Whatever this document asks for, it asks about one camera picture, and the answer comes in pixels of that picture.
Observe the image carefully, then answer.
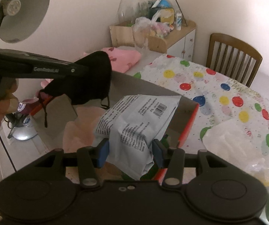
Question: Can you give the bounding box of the thin dark stick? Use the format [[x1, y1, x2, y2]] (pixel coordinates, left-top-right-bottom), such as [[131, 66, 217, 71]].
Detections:
[[174, 0, 188, 27]]

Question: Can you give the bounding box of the white and wood sideboard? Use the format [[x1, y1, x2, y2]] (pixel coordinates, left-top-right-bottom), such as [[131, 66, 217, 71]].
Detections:
[[109, 20, 197, 60]]

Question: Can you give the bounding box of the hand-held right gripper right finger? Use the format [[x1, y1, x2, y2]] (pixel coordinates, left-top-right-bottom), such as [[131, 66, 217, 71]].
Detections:
[[152, 139, 229, 188]]

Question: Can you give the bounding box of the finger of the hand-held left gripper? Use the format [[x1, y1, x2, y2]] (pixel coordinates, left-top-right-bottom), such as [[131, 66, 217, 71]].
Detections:
[[62, 60, 91, 78]]

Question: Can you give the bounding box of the white lamp shade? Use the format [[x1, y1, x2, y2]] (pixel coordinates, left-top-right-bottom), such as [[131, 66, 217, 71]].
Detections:
[[0, 0, 51, 44]]

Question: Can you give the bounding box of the red and white cardboard box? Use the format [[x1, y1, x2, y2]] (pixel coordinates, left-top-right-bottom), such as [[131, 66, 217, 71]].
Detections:
[[29, 70, 200, 186]]

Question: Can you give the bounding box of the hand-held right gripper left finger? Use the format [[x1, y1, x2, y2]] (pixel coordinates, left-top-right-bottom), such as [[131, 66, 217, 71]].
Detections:
[[35, 138, 109, 188]]

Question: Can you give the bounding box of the pink cloth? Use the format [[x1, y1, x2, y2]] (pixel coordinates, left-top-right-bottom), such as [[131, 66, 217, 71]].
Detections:
[[100, 47, 142, 74]]

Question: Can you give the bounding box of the crumpled clear plastic bag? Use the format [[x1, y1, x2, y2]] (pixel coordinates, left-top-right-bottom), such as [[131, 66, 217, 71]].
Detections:
[[244, 157, 269, 188]]

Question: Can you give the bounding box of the grey printed plastic packet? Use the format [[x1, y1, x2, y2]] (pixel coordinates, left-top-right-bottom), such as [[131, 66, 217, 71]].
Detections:
[[94, 94, 182, 181]]

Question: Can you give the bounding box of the yellow and blue pouch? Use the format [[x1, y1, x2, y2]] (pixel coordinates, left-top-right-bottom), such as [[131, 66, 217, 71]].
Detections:
[[150, 0, 176, 25]]

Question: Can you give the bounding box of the clear plastic bag of items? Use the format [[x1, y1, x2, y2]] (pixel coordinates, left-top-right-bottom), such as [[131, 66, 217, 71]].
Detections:
[[133, 16, 175, 50]]

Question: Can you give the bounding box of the wooden chair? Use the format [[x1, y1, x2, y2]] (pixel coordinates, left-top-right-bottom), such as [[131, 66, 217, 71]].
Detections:
[[206, 33, 263, 88]]

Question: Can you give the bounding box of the person's left hand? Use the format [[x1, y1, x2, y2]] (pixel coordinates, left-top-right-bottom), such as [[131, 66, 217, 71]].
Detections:
[[0, 80, 17, 132]]

